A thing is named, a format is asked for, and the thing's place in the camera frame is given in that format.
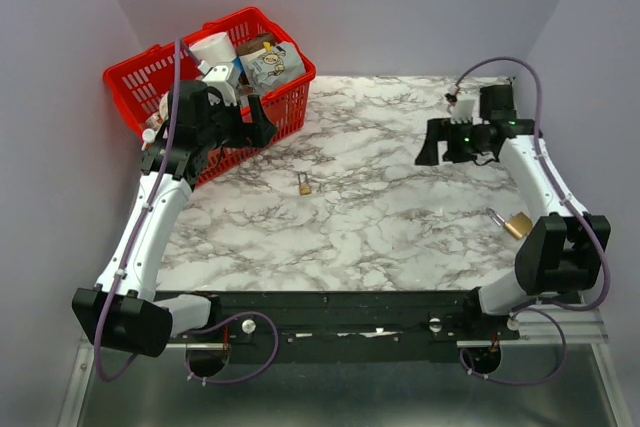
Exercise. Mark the brown chocolate package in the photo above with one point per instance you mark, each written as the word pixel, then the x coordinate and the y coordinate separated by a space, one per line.
pixel 255 44

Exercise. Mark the large brass padlock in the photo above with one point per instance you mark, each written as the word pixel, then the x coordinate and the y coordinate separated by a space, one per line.
pixel 518 226

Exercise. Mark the red plastic shopping basket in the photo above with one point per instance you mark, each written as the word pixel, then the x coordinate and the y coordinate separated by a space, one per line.
pixel 137 84

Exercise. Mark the white pump lotion bottle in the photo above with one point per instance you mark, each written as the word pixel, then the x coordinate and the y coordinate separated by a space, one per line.
pixel 154 128

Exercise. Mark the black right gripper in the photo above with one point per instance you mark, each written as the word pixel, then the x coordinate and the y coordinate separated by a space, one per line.
pixel 441 129

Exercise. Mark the small brass padlock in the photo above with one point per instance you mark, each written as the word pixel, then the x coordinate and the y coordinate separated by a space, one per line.
pixel 304 185

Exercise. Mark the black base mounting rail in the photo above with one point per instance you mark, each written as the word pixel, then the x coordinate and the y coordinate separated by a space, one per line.
pixel 344 326

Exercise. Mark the white paper towel roll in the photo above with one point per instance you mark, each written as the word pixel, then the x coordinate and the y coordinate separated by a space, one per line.
pixel 214 49

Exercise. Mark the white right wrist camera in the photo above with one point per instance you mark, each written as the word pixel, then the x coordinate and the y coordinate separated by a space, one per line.
pixel 461 111

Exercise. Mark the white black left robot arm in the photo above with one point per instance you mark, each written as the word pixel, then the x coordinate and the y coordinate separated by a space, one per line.
pixel 121 311

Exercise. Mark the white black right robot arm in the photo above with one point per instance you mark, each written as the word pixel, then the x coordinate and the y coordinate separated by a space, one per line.
pixel 562 252

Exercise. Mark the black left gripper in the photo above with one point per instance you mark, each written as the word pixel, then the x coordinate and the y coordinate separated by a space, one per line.
pixel 257 134

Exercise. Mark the grey cartoon snack bag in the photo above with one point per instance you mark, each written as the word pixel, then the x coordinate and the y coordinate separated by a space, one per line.
pixel 270 69

